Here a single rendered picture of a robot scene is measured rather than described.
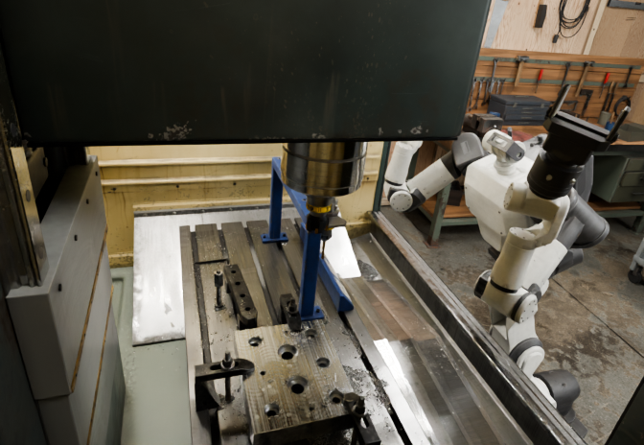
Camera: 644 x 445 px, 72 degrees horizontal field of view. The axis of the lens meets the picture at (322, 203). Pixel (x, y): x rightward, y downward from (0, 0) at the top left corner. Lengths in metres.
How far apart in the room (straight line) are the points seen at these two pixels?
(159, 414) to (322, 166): 0.98
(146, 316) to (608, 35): 4.28
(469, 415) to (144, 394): 0.96
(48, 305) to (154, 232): 1.30
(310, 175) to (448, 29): 0.32
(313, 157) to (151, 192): 1.26
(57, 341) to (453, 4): 0.72
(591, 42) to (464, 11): 3.96
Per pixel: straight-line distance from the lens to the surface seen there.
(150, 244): 1.90
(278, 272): 1.52
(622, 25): 4.89
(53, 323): 0.68
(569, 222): 1.25
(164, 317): 1.74
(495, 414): 1.57
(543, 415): 1.45
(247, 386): 1.05
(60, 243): 0.75
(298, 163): 0.78
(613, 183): 4.37
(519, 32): 4.22
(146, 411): 1.52
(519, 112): 3.98
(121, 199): 1.96
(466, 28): 0.76
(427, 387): 1.46
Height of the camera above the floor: 1.78
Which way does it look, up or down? 26 degrees down
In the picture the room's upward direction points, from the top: 6 degrees clockwise
